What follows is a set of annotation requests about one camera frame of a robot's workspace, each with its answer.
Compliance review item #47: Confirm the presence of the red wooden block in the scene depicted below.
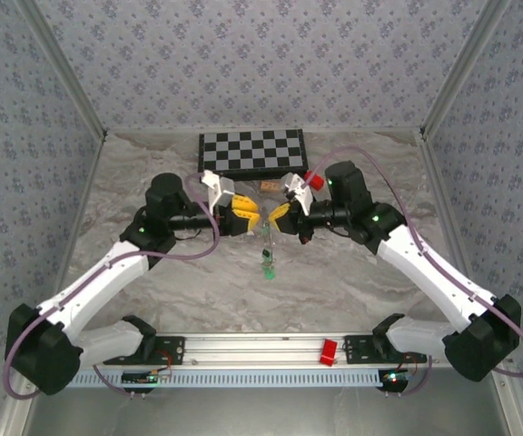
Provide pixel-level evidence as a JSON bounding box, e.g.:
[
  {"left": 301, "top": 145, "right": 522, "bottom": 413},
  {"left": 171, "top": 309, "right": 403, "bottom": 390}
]
[{"left": 303, "top": 170, "right": 326, "bottom": 191}]

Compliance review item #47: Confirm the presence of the black checkerboard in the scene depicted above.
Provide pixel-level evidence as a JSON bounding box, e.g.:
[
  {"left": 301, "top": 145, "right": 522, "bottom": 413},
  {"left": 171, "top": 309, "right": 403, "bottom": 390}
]
[{"left": 197, "top": 128, "right": 311, "bottom": 181}]

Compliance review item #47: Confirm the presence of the red plastic brick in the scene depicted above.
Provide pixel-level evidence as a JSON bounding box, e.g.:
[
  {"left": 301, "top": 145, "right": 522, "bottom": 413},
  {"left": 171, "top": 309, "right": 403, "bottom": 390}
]
[{"left": 318, "top": 338, "right": 339, "bottom": 367}]

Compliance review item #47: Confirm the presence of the small circuit board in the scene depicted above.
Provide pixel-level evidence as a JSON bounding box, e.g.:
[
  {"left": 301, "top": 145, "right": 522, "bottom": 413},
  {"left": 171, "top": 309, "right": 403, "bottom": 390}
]
[
  {"left": 120, "top": 370, "right": 161, "bottom": 386},
  {"left": 378, "top": 370, "right": 410, "bottom": 391}
]

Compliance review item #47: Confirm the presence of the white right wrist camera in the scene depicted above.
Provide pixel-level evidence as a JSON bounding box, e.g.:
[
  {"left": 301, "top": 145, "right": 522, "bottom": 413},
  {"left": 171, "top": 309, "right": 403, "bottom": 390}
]
[{"left": 281, "top": 172, "right": 315, "bottom": 217}]

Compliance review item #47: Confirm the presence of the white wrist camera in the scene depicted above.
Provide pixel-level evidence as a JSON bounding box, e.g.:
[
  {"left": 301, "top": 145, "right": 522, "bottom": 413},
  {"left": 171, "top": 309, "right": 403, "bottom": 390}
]
[
  {"left": 200, "top": 170, "right": 236, "bottom": 214},
  {"left": 281, "top": 172, "right": 315, "bottom": 217}
]

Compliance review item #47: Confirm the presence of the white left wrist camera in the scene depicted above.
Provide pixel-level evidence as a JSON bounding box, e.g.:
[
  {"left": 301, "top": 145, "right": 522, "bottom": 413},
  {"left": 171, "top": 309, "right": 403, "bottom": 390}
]
[{"left": 200, "top": 170, "right": 236, "bottom": 214}]

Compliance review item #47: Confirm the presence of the aluminium frame side rail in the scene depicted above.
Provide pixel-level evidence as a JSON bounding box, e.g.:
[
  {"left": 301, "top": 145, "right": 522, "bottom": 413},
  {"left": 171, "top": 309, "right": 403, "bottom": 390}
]
[
  {"left": 418, "top": 134, "right": 523, "bottom": 436},
  {"left": 0, "top": 134, "right": 108, "bottom": 436}
]

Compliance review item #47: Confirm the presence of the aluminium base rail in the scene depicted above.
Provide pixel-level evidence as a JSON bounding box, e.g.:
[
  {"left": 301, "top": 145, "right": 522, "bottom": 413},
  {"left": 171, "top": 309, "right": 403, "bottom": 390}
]
[{"left": 29, "top": 331, "right": 515, "bottom": 370}]

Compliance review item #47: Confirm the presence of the light blue slotted cable duct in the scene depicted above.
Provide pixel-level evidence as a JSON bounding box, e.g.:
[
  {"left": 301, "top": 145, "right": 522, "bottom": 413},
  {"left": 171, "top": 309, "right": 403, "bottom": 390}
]
[{"left": 37, "top": 367, "right": 383, "bottom": 390}]

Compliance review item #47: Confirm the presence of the aluminium frame post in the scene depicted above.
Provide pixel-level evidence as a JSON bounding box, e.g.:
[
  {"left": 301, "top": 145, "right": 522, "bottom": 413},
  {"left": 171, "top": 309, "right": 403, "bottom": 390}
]
[
  {"left": 18, "top": 0, "right": 108, "bottom": 140},
  {"left": 419, "top": 0, "right": 513, "bottom": 137}
]

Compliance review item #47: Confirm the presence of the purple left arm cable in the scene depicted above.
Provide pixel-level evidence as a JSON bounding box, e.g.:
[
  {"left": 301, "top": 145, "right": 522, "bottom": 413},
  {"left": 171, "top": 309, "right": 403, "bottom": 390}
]
[{"left": 2, "top": 171, "right": 222, "bottom": 401}]

